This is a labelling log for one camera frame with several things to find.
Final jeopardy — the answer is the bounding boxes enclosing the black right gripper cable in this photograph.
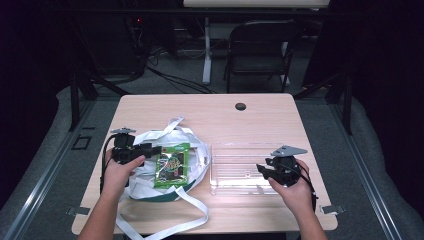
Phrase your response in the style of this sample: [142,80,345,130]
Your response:
[285,162,319,213]

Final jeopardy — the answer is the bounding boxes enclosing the grey metal table bracket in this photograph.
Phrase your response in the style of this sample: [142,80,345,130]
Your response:
[319,204,347,215]
[65,206,92,217]

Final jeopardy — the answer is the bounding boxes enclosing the black folding chair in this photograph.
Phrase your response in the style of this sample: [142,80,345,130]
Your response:
[224,19,298,95]

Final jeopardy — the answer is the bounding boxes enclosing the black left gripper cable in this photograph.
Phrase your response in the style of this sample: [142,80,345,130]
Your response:
[99,134,117,195]

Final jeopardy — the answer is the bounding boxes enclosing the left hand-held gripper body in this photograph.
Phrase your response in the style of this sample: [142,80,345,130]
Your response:
[110,127,146,165]

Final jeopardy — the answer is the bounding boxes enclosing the white tote bag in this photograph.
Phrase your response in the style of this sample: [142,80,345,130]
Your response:
[114,115,212,240]

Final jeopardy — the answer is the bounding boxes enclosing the person's left hand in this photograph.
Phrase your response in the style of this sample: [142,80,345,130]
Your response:
[101,155,147,202]

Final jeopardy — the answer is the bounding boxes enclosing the clear plastic container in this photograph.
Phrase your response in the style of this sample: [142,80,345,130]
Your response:
[209,142,295,197]

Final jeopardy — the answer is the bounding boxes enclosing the person's right hand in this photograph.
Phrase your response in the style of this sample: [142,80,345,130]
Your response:
[267,158,317,218]

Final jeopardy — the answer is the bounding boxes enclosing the black metal stand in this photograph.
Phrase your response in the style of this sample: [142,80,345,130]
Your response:
[293,63,355,136]
[67,64,132,132]

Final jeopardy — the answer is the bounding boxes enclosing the black floor cables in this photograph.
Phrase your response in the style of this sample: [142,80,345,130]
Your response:
[145,46,216,95]

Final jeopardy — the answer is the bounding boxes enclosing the white table leg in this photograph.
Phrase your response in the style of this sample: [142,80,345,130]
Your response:
[201,16,214,86]

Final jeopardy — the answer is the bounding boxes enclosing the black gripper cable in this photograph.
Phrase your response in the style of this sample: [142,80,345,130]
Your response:
[285,162,319,213]
[99,134,117,195]

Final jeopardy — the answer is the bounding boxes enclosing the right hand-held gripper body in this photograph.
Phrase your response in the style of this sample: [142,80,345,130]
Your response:
[266,145,309,188]

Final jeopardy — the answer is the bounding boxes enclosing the aluminium floor rail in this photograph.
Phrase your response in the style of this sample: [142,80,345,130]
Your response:
[0,99,98,240]
[328,99,405,240]

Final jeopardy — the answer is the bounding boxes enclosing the green snack packet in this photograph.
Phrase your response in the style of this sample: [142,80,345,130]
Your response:
[153,142,191,190]

